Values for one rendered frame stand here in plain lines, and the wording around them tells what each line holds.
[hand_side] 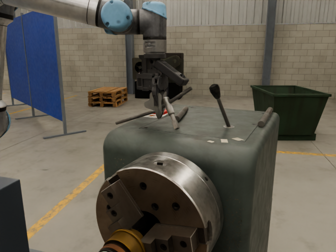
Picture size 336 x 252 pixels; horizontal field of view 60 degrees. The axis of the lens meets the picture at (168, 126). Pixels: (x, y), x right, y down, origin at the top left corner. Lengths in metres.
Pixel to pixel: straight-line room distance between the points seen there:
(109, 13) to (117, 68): 10.63
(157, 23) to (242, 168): 0.50
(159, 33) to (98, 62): 10.80
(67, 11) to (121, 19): 0.14
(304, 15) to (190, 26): 3.68
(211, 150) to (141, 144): 0.21
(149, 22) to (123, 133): 0.35
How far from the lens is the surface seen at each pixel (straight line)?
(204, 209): 0.68
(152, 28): 0.93
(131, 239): 0.66
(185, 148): 0.81
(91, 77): 11.89
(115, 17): 0.80
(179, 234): 0.67
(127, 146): 0.89
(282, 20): 10.81
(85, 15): 0.83
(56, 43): 5.58
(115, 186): 0.71
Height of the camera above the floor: 1.50
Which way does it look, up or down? 14 degrees down
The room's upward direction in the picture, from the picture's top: straight up
